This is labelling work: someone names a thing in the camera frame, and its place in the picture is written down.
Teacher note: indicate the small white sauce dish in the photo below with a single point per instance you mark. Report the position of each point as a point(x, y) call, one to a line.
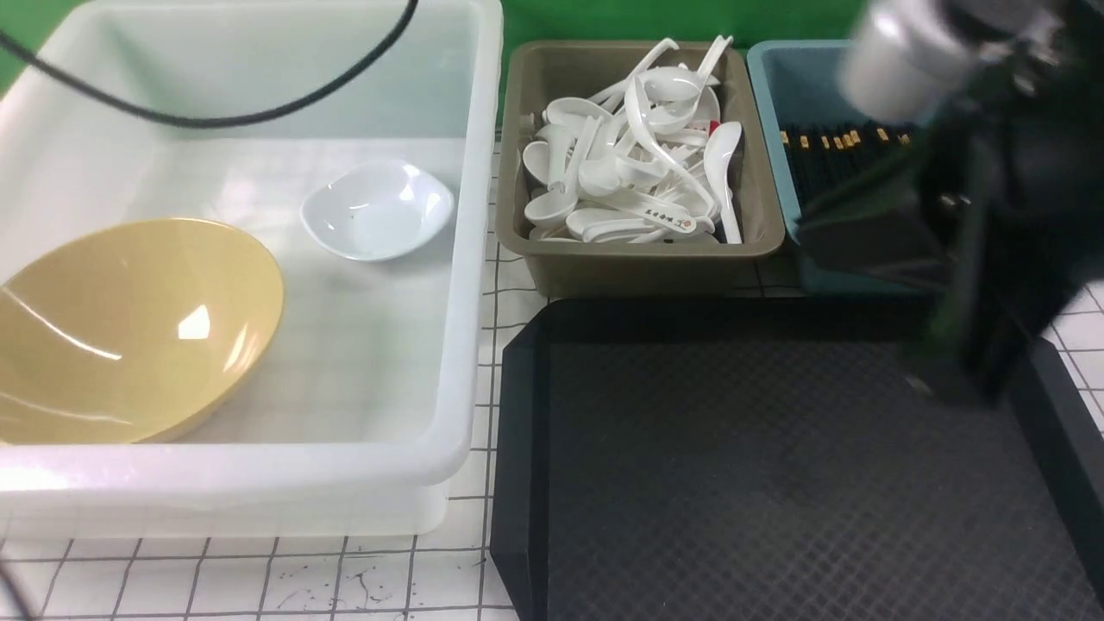
point(382, 210)

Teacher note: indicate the yellow noodle bowl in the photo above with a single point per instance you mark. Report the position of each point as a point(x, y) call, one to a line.
point(137, 333)

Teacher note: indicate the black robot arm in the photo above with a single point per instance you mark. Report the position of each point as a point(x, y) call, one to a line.
point(996, 205)

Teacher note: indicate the silver cylindrical arm joint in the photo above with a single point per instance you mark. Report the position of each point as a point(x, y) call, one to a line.
point(906, 57)

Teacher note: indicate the olive-brown plastic bin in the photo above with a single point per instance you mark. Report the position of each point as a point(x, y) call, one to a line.
point(540, 71)

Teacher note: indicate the pile of white spoons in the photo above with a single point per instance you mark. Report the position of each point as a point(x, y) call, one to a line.
point(644, 161)

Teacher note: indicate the black serving tray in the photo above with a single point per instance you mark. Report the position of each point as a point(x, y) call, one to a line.
point(765, 459)

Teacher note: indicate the large white plastic tub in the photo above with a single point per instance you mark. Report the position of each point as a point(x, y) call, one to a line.
point(360, 412)

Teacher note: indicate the green backdrop board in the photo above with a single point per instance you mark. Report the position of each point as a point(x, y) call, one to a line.
point(29, 23)

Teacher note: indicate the bundle of black chopsticks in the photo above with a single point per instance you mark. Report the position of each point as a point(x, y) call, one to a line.
point(823, 157)

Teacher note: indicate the blue plastic bin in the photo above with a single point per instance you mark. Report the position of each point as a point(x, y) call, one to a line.
point(796, 82)

